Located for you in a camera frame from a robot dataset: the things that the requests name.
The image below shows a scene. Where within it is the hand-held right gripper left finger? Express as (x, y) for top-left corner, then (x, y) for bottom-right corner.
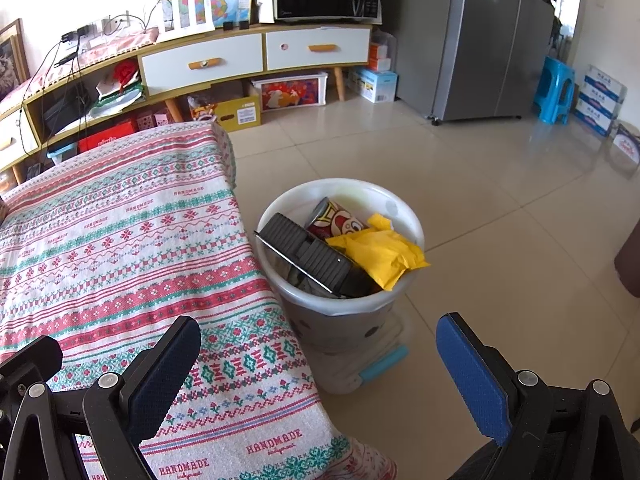
(2, 316), (202, 480)

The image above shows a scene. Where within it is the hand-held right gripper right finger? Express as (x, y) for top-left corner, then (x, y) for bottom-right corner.
(435, 312), (640, 480)

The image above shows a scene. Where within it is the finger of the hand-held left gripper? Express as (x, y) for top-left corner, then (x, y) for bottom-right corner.
(0, 334), (64, 401)

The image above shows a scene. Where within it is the yellow wrapper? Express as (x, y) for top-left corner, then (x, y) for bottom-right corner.
(326, 213), (432, 291)

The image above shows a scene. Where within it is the black plastic tray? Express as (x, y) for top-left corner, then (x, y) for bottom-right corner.
(254, 212), (369, 299)

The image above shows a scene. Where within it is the red tin can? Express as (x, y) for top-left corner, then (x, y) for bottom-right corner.
(306, 196), (371, 241)

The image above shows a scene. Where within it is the white plastic trash bin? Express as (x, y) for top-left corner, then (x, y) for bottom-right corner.
(255, 178), (426, 397)

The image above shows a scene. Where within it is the patterned red green tablecloth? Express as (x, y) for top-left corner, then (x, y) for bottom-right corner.
(0, 121), (399, 480)

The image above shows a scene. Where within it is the dark brown furniture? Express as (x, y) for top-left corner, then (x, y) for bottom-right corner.
(614, 220), (640, 299)

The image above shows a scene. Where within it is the light blue plastic tray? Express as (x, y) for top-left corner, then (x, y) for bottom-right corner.
(47, 142), (81, 166)

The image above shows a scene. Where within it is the red gift box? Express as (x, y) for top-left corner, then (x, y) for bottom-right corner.
(77, 120), (139, 154)

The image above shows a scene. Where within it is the black device on shelf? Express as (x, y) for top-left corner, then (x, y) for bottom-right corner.
(42, 97), (91, 134)

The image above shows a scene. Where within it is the colourful lion toy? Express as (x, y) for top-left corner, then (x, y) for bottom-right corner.
(187, 95), (219, 124)

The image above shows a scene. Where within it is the yellow cardboard box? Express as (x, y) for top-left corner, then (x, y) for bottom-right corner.
(212, 94), (262, 133)

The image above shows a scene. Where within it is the white green plastic bag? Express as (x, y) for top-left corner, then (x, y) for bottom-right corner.
(90, 80), (146, 116)

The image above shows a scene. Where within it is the red white box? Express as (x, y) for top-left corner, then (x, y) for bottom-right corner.
(612, 122), (640, 179)

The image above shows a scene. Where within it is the framed picture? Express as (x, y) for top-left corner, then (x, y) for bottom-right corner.
(0, 18), (29, 101)

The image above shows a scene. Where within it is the red paper decoration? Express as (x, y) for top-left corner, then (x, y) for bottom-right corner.
(112, 60), (141, 86)

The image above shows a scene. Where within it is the white blue yellow box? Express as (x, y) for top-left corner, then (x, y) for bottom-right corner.
(350, 67), (399, 104)

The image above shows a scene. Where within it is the white storage bin red print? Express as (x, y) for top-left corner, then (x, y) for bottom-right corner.
(250, 71), (330, 110)

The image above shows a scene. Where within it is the wooden tv cabinet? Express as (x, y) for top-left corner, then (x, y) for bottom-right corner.
(0, 22), (374, 186)

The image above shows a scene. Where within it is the blue plastic stool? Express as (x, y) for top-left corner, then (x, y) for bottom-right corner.
(537, 56), (576, 126)

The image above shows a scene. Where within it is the pink cabinet runner cloth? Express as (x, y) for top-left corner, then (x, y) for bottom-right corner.
(0, 27), (161, 106)

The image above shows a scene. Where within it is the white power strip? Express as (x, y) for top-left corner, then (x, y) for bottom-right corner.
(75, 22), (109, 54)

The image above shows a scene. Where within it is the orange small box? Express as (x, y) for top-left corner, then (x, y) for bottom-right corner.
(369, 42), (394, 71)

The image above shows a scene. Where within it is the grey refrigerator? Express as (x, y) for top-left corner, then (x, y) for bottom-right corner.
(395, 0), (564, 124)

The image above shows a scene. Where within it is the white drawer orange handle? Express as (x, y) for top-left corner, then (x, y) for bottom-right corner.
(0, 107), (40, 166)
(265, 26), (372, 72)
(140, 33), (265, 97)

